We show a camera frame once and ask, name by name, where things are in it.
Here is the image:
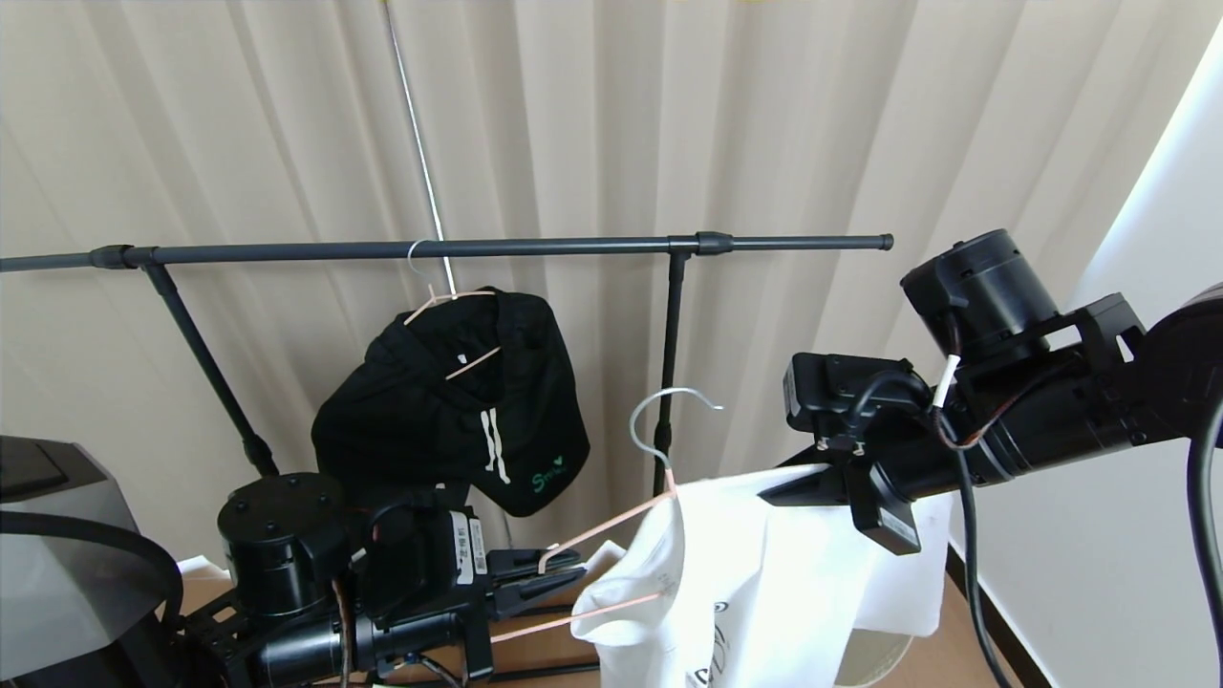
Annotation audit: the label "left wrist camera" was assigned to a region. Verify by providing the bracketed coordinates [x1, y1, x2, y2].
[363, 505, 488, 622]

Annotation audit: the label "black clothes rack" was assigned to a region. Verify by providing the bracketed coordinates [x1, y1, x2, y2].
[0, 232, 894, 688]

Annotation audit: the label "black shorts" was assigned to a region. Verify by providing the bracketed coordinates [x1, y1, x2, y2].
[311, 287, 590, 517]

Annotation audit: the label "white garment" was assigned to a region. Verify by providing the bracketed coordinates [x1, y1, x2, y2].
[571, 463, 956, 688]

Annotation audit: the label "beige curtain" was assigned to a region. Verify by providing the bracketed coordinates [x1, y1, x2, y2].
[0, 0, 1223, 574]

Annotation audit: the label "black cable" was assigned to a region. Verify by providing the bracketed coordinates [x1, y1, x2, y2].
[0, 511, 184, 627]
[846, 368, 1223, 688]

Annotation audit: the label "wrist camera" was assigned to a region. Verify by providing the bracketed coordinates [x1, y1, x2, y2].
[783, 352, 935, 455]
[363, 505, 488, 622]

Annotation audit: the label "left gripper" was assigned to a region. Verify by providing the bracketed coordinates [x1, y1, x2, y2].
[253, 549, 589, 688]

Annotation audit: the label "pink clothes hanger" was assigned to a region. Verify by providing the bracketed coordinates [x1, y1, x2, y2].
[403, 239, 503, 381]
[492, 387, 724, 643]

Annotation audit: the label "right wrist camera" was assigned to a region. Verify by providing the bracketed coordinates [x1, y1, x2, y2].
[783, 352, 935, 455]

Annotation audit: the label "white laundry basket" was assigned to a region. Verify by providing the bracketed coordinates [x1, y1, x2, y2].
[836, 631, 913, 688]

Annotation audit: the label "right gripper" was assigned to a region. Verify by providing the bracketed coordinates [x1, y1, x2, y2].
[760, 382, 1148, 555]

